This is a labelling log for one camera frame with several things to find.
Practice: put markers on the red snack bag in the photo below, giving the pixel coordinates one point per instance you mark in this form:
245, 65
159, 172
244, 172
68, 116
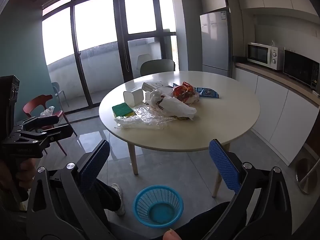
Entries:
185, 92

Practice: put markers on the small clear plastic container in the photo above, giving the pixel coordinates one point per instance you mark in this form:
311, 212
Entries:
166, 91

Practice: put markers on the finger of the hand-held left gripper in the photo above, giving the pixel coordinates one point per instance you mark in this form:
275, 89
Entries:
42, 122
58, 133

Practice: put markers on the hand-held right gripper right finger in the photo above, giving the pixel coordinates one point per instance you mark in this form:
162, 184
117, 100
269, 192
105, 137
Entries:
225, 168

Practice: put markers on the stainless steel bin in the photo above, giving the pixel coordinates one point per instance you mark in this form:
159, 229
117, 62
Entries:
306, 175

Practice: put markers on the round white table wooden legs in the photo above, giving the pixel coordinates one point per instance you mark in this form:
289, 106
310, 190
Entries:
220, 120

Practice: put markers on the person's right leg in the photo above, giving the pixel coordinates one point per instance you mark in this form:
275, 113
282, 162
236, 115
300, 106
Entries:
220, 217

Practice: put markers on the red chair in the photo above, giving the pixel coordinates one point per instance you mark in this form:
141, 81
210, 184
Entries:
35, 105

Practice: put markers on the blue plastic mesh basket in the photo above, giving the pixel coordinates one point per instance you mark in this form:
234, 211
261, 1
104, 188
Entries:
157, 206

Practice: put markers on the black microwave oven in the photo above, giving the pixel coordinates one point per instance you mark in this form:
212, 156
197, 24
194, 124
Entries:
300, 67

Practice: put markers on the person's leg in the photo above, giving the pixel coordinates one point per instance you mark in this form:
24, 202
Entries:
107, 197
220, 217

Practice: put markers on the white microwave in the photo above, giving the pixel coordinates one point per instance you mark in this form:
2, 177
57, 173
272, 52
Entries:
263, 56

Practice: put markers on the green chair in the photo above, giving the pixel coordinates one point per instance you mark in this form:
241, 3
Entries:
157, 67

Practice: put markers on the clear bag on chair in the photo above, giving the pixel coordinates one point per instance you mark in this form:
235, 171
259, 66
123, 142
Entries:
47, 111

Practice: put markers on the light blue chair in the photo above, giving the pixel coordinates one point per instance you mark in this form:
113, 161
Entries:
58, 90

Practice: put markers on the green and yellow sponge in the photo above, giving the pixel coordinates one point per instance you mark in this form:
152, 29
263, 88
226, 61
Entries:
122, 109

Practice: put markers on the white left shoe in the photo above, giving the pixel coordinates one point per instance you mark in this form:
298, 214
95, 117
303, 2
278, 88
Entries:
120, 200

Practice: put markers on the person's left leg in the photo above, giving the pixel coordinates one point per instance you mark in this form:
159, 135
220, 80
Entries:
107, 197

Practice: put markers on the person's left hand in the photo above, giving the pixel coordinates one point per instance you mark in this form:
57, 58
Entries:
26, 172

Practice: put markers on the black framed glass door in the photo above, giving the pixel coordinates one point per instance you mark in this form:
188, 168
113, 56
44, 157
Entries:
117, 30

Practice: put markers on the white plastic container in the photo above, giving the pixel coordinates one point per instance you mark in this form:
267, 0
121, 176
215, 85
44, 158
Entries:
133, 98

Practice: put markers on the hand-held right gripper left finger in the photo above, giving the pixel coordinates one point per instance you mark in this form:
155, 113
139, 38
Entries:
94, 166

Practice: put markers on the white base cabinets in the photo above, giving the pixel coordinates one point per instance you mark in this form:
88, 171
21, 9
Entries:
270, 105

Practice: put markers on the white plastic bag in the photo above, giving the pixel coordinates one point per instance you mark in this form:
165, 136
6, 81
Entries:
180, 108

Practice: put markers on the flat white box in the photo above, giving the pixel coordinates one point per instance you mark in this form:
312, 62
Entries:
152, 85

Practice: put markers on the blue packet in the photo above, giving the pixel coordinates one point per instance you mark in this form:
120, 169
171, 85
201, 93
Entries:
206, 92

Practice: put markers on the clear plastic wrap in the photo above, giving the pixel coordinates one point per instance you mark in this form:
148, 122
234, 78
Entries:
142, 120

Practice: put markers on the white chair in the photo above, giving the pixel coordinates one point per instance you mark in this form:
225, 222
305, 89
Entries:
143, 61

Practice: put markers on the silver refrigerator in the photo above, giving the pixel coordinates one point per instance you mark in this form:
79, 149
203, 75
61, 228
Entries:
215, 45

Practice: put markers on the person's right hand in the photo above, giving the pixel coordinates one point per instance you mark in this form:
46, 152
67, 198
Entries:
172, 235

